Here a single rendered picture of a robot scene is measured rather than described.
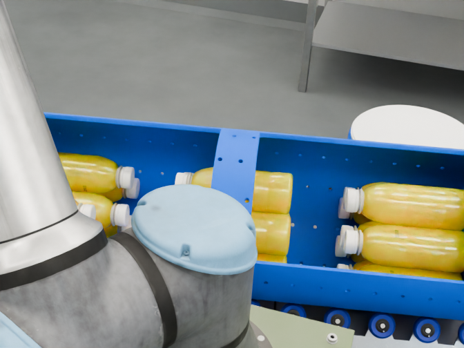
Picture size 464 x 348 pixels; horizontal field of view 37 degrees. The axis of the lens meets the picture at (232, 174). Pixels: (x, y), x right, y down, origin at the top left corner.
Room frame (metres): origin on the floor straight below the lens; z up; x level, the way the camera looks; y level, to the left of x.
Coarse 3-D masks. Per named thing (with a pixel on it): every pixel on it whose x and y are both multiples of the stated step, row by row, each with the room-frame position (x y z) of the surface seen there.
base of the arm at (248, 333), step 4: (248, 324) 0.50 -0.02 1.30; (248, 328) 0.50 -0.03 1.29; (252, 328) 0.53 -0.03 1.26; (244, 332) 0.49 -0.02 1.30; (248, 332) 0.50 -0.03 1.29; (252, 332) 0.51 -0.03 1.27; (240, 336) 0.48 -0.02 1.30; (244, 336) 0.49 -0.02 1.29; (248, 336) 0.50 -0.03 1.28; (252, 336) 0.51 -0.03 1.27; (236, 340) 0.47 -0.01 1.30; (240, 340) 0.48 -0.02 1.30; (244, 340) 0.49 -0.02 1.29; (248, 340) 0.49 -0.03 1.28; (252, 340) 0.50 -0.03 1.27; (256, 340) 0.52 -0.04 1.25; (232, 344) 0.47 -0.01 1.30; (236, 344) 0.47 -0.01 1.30; (240, 344) 0.48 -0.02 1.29; (244, 344) 0.49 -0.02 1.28; (248, 344) 0.49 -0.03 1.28; (252, 344) 0.50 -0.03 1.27; (256, 344) 0.51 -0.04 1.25
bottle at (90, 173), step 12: (60, 156) 1.01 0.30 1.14; (72, 156) 1.01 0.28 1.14; (84, 156) 1.01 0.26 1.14; (96, 156) 1.02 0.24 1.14; (72, 168) 0.99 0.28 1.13; (84, 168) 0.99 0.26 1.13; (96, 168) 0.99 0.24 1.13; (108, 168) 0.99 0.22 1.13; (120, 168) 1.00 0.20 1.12; (72, 180) 0.98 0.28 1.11; (84, 180) 0.97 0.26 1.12; (96, 180) 0.98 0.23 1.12; (108, 180) 0.98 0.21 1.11; (96, 192) 0.98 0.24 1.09
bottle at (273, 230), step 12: (252, 216) 0.88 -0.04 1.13; (264, 216) 0.88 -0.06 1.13; (276, 216) 0.89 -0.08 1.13; (288, 216) 0.89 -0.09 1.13; (264, 228) 0.86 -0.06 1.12; (276, 228) 0.86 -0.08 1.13; (288, 228) 0.86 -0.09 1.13; (264, 240) 0.85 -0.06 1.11; (276, 240) 0.85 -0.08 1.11; (288, 240) 0.85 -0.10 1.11; (264, 252) 0.85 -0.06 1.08; (276, 252) 0.85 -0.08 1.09
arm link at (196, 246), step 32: (160, 192) 0.53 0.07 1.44; (192, 192) 0.54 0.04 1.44; (160, 224) 0.48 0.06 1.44; (192, 224) 0.49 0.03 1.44; (224, 224) 0.49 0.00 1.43; (160, 256) 0.45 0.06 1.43; (192, 256) 0.45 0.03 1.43; (224, 256) 0.46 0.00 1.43; (256, 256) 0.50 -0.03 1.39; (160, 288) 0.43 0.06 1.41; (192, 288) 0.44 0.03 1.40; (224, 288) 0.46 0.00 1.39; (192, 320) 0.43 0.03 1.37; (224, 320) 0.46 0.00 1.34
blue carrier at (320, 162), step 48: (96, 144) 1.09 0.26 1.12; (144, 144) 1.08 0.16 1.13; (192, 144) 1.07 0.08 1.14; (240, 144) 0.93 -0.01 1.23; (288, 144) 1.04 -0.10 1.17; (336, 144) 1.02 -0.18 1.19; (384, 144) 0.98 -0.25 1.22; (144, 192) 1.07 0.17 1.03; (240, 192) 0.85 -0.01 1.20; (336, 192) 1.06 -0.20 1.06; (288, 288) 0.79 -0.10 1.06; (336, 288) 0.79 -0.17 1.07; (384, 288) 0.78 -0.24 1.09; (432, 288) 0.78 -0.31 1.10
